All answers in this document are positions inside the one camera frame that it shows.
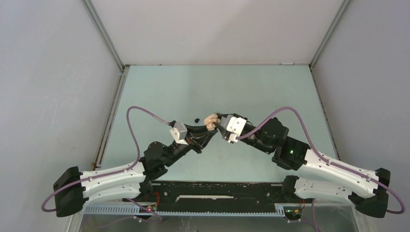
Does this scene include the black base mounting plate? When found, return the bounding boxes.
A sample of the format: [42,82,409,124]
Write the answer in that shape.
[122,181,314,213]

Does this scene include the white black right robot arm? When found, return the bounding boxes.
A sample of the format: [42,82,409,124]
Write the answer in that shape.
[214,113,391,218]

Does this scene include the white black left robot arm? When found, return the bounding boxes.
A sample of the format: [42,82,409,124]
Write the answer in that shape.
[53,123,218,218]

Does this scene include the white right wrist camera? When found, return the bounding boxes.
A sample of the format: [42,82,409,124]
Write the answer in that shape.
[221,115,247,143]

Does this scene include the pink charging case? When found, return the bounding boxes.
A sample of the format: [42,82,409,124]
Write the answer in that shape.
[204,114,220,131]

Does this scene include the grey slotted cable duct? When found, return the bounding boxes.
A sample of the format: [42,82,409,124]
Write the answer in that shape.
[83,204,285,217]

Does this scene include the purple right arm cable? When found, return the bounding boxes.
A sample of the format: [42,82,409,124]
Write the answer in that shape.
[236,106,406,215]

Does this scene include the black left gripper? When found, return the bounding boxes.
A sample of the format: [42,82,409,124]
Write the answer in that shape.
[163,124,217,167]

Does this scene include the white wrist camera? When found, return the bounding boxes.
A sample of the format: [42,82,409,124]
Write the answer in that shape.
[221,115,247,143]
[170,122,188,145]

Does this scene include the aluminium frame rail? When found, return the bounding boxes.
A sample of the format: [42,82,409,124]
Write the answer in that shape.
[65,182,375,232]

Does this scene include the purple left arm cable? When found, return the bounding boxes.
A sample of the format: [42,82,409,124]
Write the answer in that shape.
[41,106,175,213]

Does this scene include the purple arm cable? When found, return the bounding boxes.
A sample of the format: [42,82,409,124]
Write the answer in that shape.
[236,106,406,215]
[41,106,175,213]

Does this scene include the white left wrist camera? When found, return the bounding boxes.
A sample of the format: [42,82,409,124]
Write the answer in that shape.
[170,122,188,145]

